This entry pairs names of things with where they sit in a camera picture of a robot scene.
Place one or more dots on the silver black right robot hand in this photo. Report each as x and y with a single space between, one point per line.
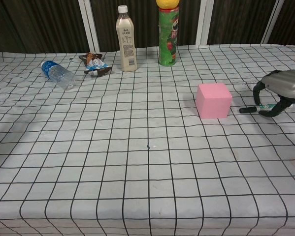
287 83

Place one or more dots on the black green marker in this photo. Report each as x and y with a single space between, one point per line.
250 109

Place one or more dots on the pink sponge block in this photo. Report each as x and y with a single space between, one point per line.
212 102

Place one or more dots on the green chips can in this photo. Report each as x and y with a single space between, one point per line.
168 39

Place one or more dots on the yellow toy pear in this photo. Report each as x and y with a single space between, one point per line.
167 3

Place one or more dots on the beige milk tea bottle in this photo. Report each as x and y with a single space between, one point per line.
128 41

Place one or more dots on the white black grid tablecloth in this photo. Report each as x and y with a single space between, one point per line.
137 157

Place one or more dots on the blue white snack packet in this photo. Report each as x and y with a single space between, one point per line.
96 66

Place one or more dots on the brown snack packet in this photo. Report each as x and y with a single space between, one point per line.
89 57

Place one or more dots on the clear water bottle blue label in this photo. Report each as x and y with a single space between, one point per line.
58 73

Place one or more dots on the white frame post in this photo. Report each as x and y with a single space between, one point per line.
204 22
271 22
89 24

